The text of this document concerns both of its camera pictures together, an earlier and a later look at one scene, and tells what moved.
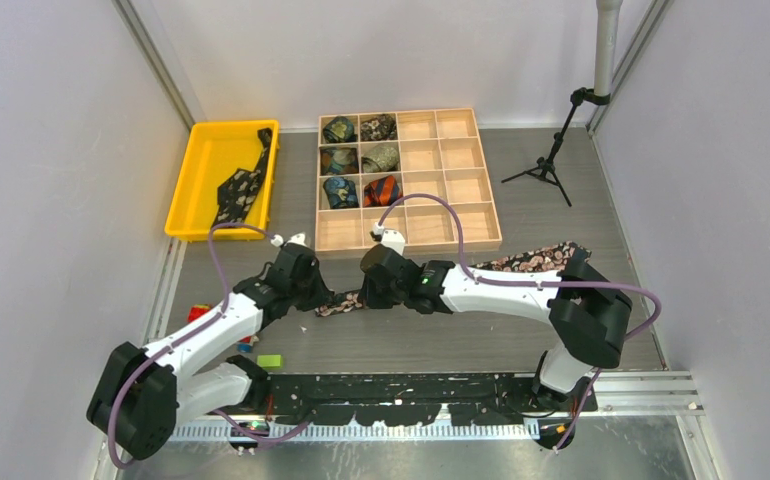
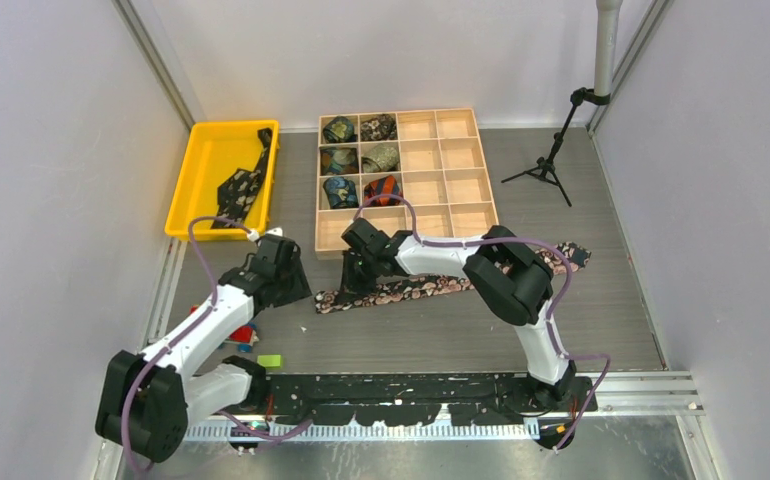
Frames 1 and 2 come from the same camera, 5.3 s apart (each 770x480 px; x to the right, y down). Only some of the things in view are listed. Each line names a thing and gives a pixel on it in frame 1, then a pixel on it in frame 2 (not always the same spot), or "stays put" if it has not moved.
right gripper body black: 383,297 to 360,276
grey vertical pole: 606,47 stays put
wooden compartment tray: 365,161 stays put
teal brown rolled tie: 338,160 stays put
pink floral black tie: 538,261 stays put
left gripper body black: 310,293 to 293,286
